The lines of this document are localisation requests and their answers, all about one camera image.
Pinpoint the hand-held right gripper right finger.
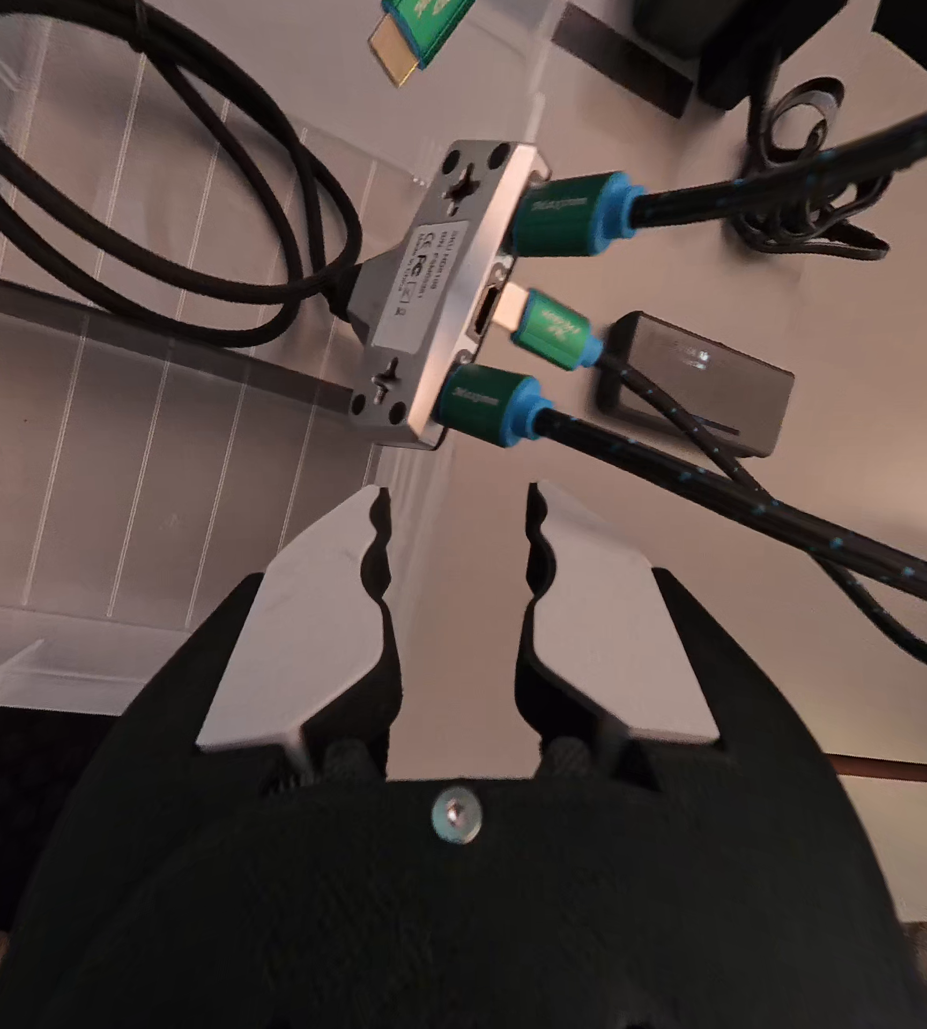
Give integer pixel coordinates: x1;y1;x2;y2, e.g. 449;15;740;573
516;481;723;781

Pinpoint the black switch pigtail cable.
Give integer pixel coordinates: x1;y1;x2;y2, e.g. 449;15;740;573
0;0;366;326

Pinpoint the black square adapter box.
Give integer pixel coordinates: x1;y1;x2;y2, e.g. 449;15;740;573
596;312;796;459

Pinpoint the black power adapter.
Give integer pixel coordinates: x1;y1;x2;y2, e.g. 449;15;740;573
632;0;849;112

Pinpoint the thin braided HDMI cable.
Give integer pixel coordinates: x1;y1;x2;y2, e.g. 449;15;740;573
502;281;927;678
367;0;478;91

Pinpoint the thick braided HDMI cable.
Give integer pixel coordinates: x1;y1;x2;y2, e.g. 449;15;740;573
431;362;927;622
510;88;927;260

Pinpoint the black flat strap cable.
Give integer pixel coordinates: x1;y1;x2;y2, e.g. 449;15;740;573
724;48;892;265

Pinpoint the clear plastic organizer bin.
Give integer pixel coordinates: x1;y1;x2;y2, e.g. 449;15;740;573
0;0;548;712

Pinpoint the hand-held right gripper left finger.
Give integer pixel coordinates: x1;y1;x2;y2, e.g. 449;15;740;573
196;486;403;781

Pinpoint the HDMI switch box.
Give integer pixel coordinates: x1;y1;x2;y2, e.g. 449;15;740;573
341;140;553;451

